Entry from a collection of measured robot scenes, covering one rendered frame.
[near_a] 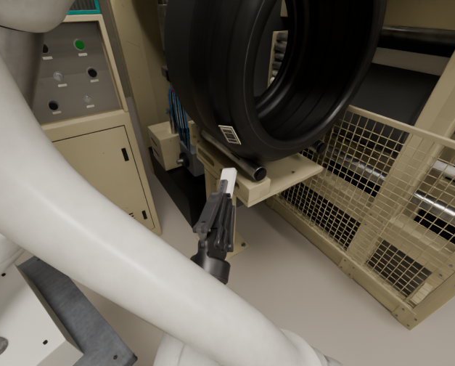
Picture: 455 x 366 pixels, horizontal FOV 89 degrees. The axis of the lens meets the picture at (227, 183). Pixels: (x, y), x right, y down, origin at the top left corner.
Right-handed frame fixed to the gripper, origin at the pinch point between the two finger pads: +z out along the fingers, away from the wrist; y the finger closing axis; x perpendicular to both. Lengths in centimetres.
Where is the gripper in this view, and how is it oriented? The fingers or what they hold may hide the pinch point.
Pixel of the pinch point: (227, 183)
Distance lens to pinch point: 50.7
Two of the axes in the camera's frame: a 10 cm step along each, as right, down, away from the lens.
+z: 1.8, -8.6, 4.8
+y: 4.1, 5.1, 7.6
